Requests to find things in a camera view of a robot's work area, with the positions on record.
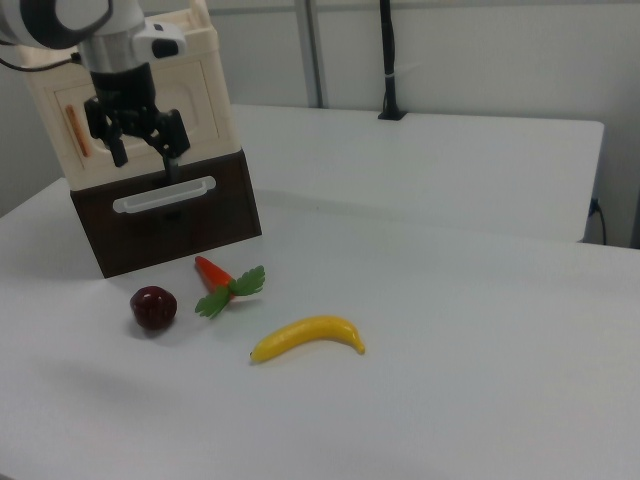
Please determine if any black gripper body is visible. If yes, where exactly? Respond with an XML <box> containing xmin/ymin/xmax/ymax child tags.
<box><xmin>88</xmin><ymin>62</ymin><xmax>157</xmax><ymax>137</ymax></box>

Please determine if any cream plastic cabinet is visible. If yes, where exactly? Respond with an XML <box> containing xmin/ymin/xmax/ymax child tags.
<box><xmin>17</xmin><ymin>0</ymin><xmax>245</xmax><ymax>194</ymax></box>

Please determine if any white drawer handle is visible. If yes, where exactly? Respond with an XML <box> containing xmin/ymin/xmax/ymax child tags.
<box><xmin>112</xmin><ymin>175</ymin><xmax>218</xmax><ymax>216</ymax></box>

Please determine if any copper door handle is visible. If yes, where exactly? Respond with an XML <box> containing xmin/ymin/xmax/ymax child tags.
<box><xmin>64</xmin><ymin>104</ymin><xmax>92</xmax><ymax>159</ymax></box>

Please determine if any cream cabinet door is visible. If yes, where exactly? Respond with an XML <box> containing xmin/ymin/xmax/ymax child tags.
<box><xmin>43</xmin><ymin>60</ymin><xmax>227</xmax><ymax>172</ymax></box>

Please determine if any black pole with base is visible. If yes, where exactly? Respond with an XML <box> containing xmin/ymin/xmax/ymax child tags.
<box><xmin>376</xmin><ymin>0</ymin><xmax>409</xmax><ymax>123</ymax></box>

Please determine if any black cable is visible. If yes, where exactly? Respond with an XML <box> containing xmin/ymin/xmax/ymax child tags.
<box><xmin>589</xmin><ymin>198</ymin><xmax>609</xmax><ymax>247</ymax></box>

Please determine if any dark red toy apple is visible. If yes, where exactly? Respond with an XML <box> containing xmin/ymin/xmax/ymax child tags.
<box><xmin>129</xmin><ymin>285</ymin><xmax>179</xmax><ymax>332</ymax></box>

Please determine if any orange toy carrot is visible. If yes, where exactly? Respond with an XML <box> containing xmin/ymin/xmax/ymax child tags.
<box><xmin>193</xmin><ymin>255</ymin><xmax>267</xmax><ymax>320</ymax></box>

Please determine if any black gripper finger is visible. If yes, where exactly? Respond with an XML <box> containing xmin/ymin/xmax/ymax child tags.
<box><xmin>143</xmin><ymin>107</ymin><xmax>192</xmax><ymax>187</ymax></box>
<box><xmin>83</xmin><ymin>96</ymin><xmax>130</xmax><ymax>169</ymax></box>

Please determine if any yellow toy banana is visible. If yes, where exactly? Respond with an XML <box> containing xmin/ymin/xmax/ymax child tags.
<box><xmin>248</xmin><ymin>314</ymin><xmax>367</xmax><ymax>366</ymax></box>

